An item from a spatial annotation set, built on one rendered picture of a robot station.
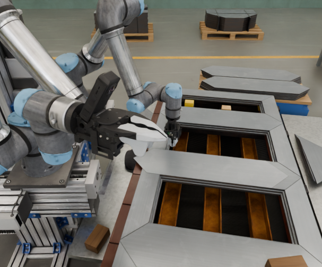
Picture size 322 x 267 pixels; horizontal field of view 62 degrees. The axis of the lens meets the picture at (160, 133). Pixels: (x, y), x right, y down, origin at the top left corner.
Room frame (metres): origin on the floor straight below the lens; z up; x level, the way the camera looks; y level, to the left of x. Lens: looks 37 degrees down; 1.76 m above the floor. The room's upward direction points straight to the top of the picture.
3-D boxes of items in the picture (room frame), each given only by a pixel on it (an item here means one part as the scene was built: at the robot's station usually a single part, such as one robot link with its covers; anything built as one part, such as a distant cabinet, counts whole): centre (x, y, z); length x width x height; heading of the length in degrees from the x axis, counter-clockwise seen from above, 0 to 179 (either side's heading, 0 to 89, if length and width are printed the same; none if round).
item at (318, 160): (1.08, -0.88, 0.77); 0.45 x 0.20 x 0.04; 171
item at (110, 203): (1.21, 0.19, 0.66); 1.30 x 0.20 x 0.03; 171
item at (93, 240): (0.64, 0.27, 0.70); 0.10 x 0.06 x 0.05; 157
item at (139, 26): (5.65, 0.76, 0.26); 1.20 x 0.80 x 0.53; 93
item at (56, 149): (0.54, 0.26, 1.33); 0.11 x 0.08 x 0.11; 155
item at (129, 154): (1.16, 0.16, 0.69); 0.20 x 0.10 x 0.03; 2
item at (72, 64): (1.26, 0.46, 1.20); 0.13 x 0.12 x 0.14; 148
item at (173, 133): (1.07, -0.06, 0.99); 0.09 x 0.08 x 0.12; 170
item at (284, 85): (1.89, -0.70, 0.82); 0.80 x 0.40 x 0.06; 81
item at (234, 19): (5.78, -1.44, 0.20); 1.20 x 0.80 x 0.41; 87
